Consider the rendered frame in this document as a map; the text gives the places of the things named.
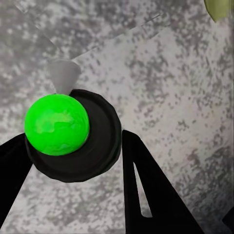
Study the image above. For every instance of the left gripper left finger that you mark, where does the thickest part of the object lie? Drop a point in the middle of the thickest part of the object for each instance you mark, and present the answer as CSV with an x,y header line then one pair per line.
x,y
15,165

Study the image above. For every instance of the insectifuge atomizer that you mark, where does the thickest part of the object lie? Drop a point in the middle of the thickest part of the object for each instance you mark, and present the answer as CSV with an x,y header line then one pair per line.
x,y
73,135

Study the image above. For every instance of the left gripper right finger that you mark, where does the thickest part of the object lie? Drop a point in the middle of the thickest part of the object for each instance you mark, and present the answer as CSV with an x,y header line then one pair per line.
x,y
170,214

